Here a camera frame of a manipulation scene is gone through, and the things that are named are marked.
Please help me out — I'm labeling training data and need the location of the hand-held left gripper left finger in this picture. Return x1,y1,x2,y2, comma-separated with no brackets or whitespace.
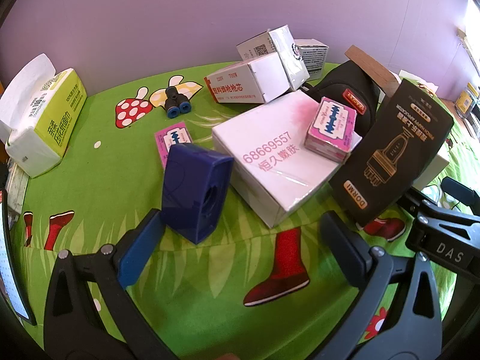
43,208,177,360

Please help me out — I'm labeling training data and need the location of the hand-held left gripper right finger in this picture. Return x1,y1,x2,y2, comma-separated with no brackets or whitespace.
311,211,444,360

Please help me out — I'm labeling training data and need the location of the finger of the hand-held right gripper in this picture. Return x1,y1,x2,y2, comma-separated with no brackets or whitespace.
399,188,480,233
442,177,478,208

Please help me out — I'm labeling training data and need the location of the blue plastic box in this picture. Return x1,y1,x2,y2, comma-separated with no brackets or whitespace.
161,143,234,246

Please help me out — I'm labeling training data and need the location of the thick pink razor blade box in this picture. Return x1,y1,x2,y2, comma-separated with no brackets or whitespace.
304,97,363,164

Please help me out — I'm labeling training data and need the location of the black pneumatic fitting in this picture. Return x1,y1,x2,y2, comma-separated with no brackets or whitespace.
163,86,192,117

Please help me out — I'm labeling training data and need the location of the black box with gold print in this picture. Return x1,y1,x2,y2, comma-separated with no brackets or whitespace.
329,79,455,228

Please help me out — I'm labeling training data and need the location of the green printed tablecloth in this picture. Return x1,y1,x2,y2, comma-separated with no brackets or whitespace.
7,60,480,360

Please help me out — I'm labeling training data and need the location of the yellow box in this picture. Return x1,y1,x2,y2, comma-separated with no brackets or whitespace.
455,82,480,121

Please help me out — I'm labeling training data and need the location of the thin pink razor blade packet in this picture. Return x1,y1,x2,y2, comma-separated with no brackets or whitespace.
154,122,193,169

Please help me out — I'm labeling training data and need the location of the black framed white panel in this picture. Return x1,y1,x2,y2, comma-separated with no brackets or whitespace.
0,189,38,327

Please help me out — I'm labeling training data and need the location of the white printed card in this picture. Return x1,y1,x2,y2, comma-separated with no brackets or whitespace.
5,162,31,226

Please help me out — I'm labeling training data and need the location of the black pouch with red label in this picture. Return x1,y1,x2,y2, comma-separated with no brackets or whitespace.
305,61,382,139

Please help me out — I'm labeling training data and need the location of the green and white tissue pack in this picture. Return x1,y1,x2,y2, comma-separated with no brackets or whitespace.
0,53,88,179

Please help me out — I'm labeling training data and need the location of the white box with red print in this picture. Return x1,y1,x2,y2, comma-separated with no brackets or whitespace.
204,52,290,104

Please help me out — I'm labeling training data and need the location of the grey box with dark side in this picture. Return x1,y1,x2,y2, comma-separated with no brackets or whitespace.
293,39,331,80

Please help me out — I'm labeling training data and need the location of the grey box with swirl logo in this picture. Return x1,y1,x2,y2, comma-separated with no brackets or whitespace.
236,25,311,88

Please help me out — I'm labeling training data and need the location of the white window frame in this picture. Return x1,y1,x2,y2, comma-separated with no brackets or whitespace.
455,0,480,70

